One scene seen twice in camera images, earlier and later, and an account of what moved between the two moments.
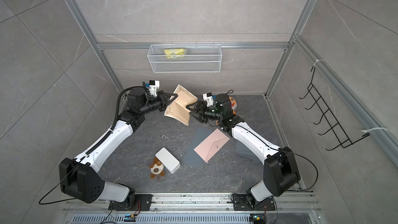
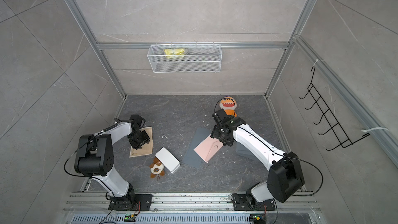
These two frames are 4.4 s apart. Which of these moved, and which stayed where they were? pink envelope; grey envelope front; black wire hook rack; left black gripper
Moved: left black gripper
Stayed: grey envelope front; pink envelope; black wire hook rack
